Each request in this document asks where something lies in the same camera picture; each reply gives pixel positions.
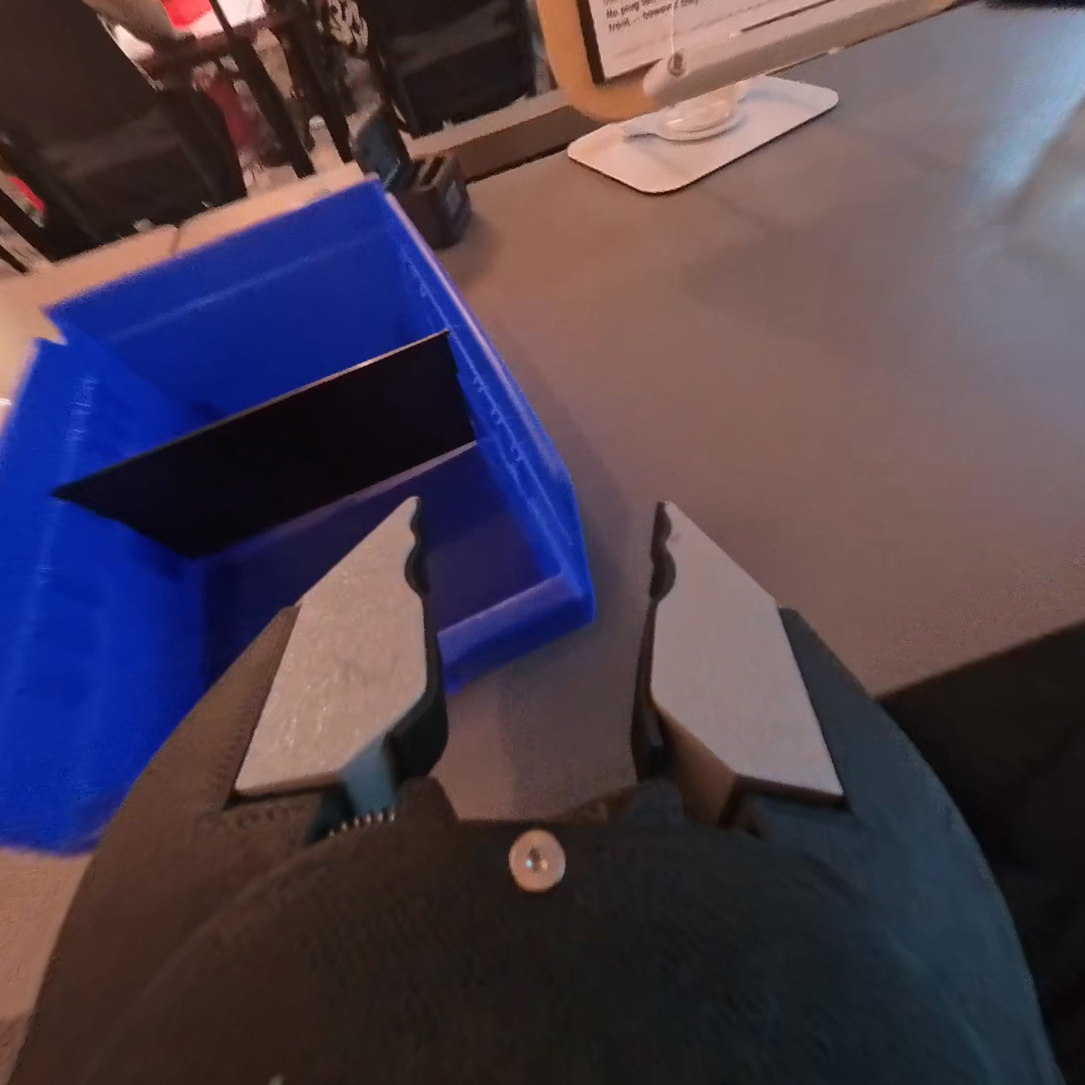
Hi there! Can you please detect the black divider board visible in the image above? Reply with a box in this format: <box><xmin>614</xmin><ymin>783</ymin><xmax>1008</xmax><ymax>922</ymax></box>
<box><xmin>53</xmin><ymin>331</ymin><xmax>480</xmax><ymax>561</ymax></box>

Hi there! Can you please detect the black power adapter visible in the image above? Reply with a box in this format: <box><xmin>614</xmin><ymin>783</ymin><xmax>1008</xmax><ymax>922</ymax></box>
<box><xmin>351</xmin><ymin>110</ymin><xmax>473</xmax><ymax>251</ymax></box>

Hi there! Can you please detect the blue plastic bin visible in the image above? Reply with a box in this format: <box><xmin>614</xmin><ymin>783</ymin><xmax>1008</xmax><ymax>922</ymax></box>
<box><xmin>0</xmin><ymin>173</ymin><xmax>596</xmax><ymax>853</ymax></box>

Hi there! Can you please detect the black legged background desk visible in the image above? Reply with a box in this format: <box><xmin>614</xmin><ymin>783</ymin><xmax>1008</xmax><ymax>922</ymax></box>
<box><xmin>140</xmin><ymin>0</ymin><xmax>425</xmax><ymax>179</ymax></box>

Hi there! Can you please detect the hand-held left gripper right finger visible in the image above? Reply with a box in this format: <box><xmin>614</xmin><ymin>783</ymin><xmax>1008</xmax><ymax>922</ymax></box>
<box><xmin>631</xmin><ymin>500</ymin><xmax>847</xmax><ymax>808</ymax></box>

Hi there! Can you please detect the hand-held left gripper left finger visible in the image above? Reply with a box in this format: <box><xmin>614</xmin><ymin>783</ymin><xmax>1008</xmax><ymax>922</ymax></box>
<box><xmin>233</xmin><ymin>496</ymin><xmax>450</xmax><ymax>798</ymax></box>

